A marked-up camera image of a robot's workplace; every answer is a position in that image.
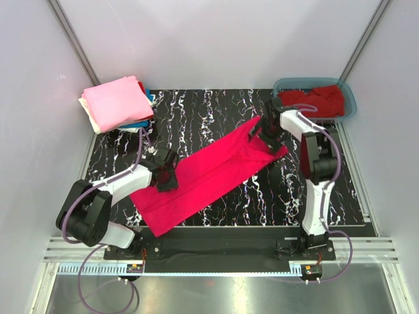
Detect teal plastic basin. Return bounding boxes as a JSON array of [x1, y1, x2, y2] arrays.
[[272, 77, 357, 123]]

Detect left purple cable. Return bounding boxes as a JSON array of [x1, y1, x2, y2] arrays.
[[60, 127, 153, 314]]

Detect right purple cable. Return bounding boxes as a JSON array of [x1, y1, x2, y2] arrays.
[[271, 103, 354, 285]]

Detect folded cream t shirt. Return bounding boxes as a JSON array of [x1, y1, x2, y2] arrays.
[[78, 97, 101, 134]]

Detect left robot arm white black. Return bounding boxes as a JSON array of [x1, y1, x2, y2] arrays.
[[56, 148, 179, 259]]

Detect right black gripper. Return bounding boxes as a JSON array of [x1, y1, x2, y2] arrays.
[[247, 116, 287, 156]]

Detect black marble pattern mat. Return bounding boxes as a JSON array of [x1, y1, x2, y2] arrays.
[[70, 88, 376, 227]]

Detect bright pink t shirt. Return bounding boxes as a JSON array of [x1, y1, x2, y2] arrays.
[[130, 116, 288, 237]]

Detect folded red t shirt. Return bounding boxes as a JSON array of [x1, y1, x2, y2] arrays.
[[137, 81, 147, 94]]

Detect aluminium frame rail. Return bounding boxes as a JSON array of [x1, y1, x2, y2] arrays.
[[32, 237, 418, 313]]

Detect dark red t shirt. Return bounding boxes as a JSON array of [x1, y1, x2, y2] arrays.
[[278, 85, 345, 118]]

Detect folded light pink t shirt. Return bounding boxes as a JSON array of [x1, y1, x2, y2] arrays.
[[81, 76, 154, 133]]

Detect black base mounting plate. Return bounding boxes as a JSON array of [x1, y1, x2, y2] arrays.
[[103, 226, 336, 277]]

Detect folded blue t shirt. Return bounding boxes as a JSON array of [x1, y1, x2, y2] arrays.
[[118, 89, 155, 133]]

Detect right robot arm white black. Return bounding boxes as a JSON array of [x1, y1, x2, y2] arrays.
[[249, 98, 342, 260]]

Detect purple cable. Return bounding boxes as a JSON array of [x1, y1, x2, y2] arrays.
[[271, 103, 354, 285], [60, 127, 153, 314]]

